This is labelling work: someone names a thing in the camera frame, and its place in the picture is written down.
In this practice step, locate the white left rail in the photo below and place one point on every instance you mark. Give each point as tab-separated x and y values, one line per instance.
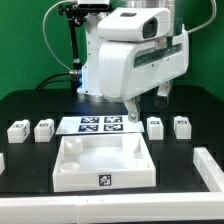
2	163

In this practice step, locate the white rail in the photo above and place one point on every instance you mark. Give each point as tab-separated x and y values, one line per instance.
2	163
112	208
209	170

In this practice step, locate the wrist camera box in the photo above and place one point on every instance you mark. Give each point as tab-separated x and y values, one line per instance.
135	24

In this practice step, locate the white sheet with markers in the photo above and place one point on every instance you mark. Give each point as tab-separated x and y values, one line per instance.
97	124

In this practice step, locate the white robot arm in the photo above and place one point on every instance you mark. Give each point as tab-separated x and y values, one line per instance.
176	27

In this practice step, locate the white square tabletop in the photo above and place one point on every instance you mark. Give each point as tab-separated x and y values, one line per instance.
106	161

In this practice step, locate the white right rail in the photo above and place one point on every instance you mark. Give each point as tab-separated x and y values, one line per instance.
209	170

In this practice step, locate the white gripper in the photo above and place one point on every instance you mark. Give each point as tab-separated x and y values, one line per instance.
127	70

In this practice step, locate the white front rail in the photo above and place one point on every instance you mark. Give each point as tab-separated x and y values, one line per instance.
112	208

